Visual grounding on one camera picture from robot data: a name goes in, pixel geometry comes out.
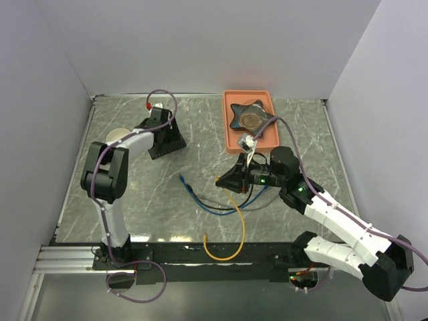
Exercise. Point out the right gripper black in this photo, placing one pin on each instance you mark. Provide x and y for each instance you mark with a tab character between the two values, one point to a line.
232	180

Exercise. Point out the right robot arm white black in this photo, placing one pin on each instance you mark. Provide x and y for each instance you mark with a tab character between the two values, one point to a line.
382	262

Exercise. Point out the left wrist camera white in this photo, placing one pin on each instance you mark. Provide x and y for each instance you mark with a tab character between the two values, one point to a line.
150	106

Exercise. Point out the orange plastic tray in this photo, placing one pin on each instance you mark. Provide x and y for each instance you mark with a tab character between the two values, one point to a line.
270	138

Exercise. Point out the dark blue star dish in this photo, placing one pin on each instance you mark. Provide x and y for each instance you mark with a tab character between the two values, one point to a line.
234	125

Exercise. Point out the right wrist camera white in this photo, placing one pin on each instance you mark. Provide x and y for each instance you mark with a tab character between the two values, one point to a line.
248	144

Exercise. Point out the white ceramic bowl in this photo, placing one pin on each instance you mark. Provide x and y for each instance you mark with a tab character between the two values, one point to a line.
116	134

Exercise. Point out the black network switch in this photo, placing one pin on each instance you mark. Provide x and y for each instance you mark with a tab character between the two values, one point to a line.
166	141

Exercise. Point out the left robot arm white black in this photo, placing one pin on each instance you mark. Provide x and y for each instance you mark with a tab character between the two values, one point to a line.
105	175

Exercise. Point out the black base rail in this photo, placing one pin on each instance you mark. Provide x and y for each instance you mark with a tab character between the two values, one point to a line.
188	262

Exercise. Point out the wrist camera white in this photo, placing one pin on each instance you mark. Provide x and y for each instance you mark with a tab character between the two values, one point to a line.
150	106
248	144

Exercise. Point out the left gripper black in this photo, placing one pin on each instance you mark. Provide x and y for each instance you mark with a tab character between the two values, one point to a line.
174	136

